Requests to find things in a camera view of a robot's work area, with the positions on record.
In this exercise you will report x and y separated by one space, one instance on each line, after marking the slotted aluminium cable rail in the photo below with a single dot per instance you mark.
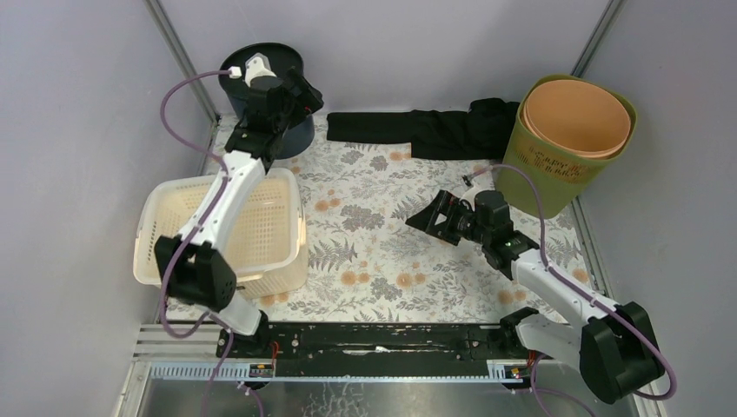
358 370

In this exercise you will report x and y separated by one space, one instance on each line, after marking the orange inner bucket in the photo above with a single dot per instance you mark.
578 117

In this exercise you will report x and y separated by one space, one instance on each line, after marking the dark blue cylindrical bin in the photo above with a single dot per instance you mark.
279 58

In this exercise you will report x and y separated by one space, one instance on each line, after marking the floral patterned table mat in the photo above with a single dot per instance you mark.
366 264

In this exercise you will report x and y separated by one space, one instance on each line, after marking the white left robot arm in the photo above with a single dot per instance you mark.
191 263

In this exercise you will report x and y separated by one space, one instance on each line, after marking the cream perforated plastic basket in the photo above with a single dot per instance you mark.
267 247

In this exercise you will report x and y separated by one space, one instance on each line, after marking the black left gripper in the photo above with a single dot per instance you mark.
301 90

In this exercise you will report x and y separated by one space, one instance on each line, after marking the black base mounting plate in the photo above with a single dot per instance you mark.
345 341

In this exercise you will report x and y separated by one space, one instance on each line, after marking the green ribbed waste bin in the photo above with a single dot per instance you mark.
541 179

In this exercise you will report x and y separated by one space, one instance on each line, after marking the black cloth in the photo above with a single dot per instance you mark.
481 133

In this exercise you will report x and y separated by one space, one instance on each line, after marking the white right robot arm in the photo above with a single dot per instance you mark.
611 345

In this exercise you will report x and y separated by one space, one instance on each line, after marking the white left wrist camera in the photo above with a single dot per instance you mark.
257 66

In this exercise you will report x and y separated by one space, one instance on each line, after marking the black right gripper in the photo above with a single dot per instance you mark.
446 204

